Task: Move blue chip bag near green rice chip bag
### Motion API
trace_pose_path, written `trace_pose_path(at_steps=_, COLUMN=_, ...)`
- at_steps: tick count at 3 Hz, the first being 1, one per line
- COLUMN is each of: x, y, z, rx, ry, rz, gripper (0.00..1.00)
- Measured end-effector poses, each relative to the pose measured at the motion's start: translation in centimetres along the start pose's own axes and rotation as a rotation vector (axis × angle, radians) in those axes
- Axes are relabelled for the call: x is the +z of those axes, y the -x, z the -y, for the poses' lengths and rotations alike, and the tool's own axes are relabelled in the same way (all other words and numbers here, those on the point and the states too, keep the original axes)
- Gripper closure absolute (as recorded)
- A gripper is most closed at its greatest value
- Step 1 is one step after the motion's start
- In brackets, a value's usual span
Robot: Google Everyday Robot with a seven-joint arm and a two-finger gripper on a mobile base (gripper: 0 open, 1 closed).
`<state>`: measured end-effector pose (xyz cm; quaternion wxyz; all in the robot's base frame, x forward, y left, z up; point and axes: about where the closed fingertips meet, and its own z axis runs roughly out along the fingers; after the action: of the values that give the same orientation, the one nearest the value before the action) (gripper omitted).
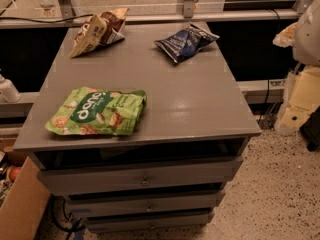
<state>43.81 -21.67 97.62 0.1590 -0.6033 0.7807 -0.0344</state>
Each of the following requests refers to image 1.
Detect blue chip bag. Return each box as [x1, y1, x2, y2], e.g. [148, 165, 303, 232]
[154, 23, 219, 63]

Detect green rice chip bag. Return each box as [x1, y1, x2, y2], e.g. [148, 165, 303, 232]
[45, 87, 147, 136]

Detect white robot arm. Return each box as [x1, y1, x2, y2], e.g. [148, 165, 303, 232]
[273, 0, 320, 151]

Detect brown white chip bag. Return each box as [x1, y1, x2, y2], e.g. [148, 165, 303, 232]
[69, 8, 128, 58]

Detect grey drawer cabinet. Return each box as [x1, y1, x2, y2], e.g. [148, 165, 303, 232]
[13, 21, 262, 234]

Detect bottom grey drawer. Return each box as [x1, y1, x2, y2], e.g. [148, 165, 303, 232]
[86, 208, 214, 233]

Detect grey drawer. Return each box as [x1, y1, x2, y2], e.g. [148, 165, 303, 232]
[86, 208, 214, 233]
[38, 156, 243, 196]
[68, 190, 225, 218]

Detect middle grey drawer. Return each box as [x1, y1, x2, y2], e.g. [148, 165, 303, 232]
[68, 190, 225, 218]

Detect top grey drawer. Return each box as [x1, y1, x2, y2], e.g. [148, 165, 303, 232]
[38, 156, 243, 196]

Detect white pipe fixture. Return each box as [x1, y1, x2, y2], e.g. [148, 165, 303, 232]
[0, 74, 21, 103]

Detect red round object in box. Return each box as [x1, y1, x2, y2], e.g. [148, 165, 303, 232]
[9, 167, 21, 182]

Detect cardboard box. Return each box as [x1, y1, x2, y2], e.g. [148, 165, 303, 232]
[0, 147, 50, 240]

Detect black cable on rail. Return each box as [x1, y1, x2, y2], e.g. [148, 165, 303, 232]
[0, 13, 94, 24]

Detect black cables under cabinet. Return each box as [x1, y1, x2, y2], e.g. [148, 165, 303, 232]
[49, 195, 88, 240]

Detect black hanging cable right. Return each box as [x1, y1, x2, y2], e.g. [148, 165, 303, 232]
[258, 9, 282, 125]

